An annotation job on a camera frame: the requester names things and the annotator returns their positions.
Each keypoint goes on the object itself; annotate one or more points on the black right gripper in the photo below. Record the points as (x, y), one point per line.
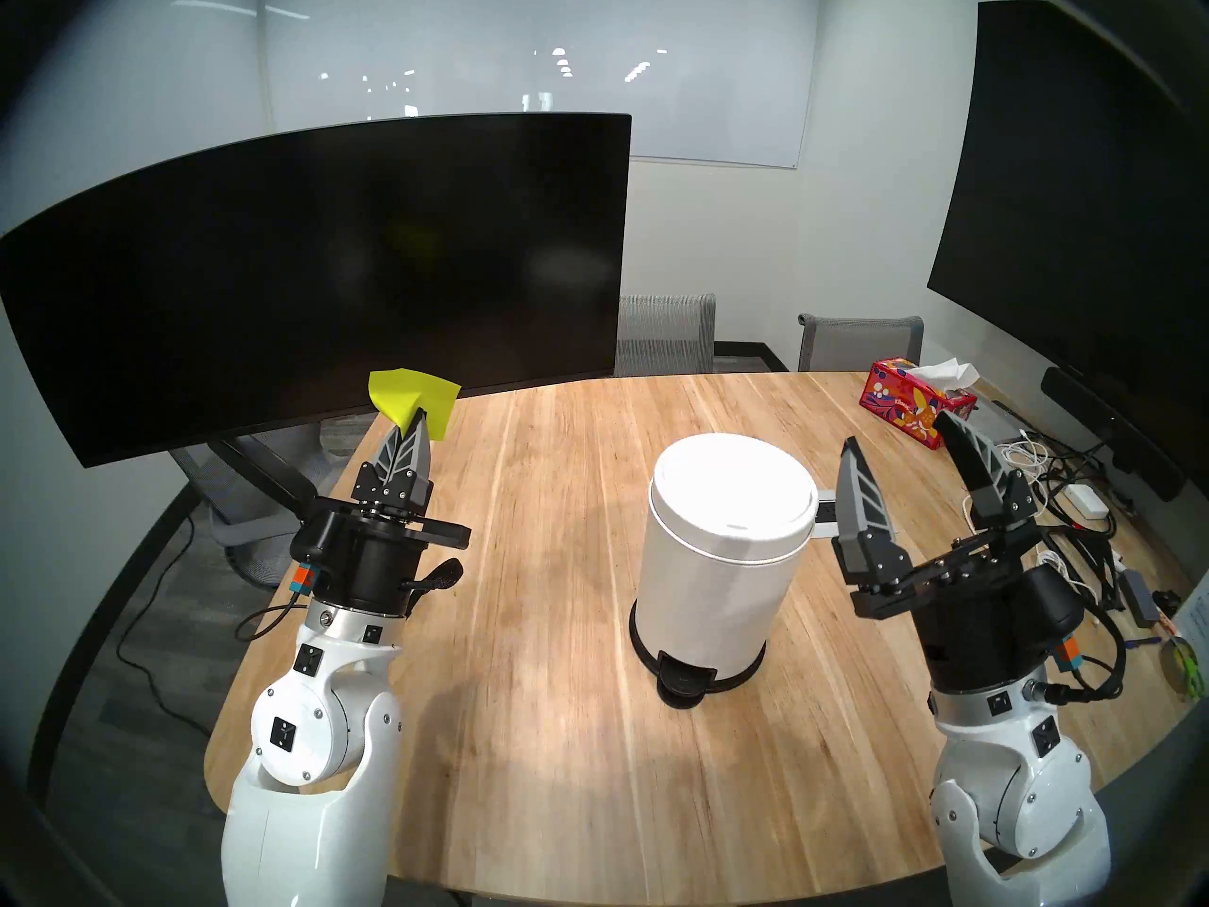
(973, 631)

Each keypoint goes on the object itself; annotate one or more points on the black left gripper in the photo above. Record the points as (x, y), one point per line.
(373, 565)

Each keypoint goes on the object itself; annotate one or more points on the yellow sticky note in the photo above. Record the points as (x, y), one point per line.
(406, 390)

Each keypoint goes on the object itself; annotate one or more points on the white pedal trash can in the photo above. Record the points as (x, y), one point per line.
(718, 556)

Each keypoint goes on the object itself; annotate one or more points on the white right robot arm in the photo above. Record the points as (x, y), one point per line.
(1020, 801)

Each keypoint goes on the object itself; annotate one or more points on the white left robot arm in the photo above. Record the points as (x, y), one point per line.
(312, 820)

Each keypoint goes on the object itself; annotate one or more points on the curved black desk monitor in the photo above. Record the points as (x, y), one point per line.
(331, 272)

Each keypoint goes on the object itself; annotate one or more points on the colourful red tissue box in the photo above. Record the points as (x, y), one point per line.
(907, 409)

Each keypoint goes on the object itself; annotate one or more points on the silver table outlet panel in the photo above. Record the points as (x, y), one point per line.
(822, 513)

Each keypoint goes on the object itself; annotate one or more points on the silver laptop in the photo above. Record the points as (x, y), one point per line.
(1001, 419)

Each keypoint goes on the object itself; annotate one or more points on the white power adapter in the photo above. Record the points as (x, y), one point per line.
(1086, 501)

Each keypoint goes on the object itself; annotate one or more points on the grey mesh office chair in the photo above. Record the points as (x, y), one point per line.
(855, 343)

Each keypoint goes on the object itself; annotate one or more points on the grey adapter dongle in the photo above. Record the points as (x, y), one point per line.
(1138, 595)

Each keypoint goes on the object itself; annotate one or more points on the small black clip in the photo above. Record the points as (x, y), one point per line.
(1167, 601)

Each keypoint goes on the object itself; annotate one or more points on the white paper sheet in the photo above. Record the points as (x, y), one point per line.
(1200, 622)

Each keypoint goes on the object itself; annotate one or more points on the green scissors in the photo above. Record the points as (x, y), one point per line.
(1185, 669)

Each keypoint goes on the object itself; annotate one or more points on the grey ribbed office chair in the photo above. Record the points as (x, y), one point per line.
(666, 333)

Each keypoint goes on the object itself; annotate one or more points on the glass whiteboard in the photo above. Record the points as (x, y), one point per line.
(661, 83)

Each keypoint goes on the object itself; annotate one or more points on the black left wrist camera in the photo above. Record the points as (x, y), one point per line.
(312, 541)

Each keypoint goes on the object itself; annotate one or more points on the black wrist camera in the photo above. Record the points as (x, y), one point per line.
(312, 541)
(1058, 598)

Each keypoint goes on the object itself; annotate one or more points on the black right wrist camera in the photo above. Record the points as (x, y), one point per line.
(1058, 598)

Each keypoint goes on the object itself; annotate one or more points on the black wall-mounted screen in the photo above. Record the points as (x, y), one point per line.
(1058, 206)

